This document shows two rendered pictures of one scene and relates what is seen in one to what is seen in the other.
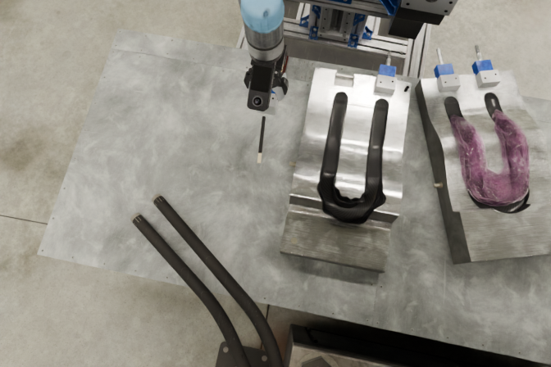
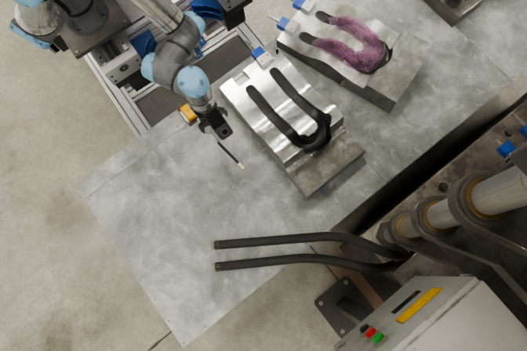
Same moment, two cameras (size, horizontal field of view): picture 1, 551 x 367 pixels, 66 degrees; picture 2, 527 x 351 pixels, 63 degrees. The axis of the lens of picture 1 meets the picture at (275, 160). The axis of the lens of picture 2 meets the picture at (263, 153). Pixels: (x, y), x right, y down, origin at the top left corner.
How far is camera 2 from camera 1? 0.47 m
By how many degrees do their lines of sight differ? 12
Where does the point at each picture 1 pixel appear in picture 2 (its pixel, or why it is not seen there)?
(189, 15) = (69, 141)
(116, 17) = (18, 193)
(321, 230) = (314, 164)
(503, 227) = (392, 71)
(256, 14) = (198, 87)
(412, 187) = (331, 97)
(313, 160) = (274, 134)
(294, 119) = (235, 126)
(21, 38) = not seen: outside the picture
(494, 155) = (352, 41)
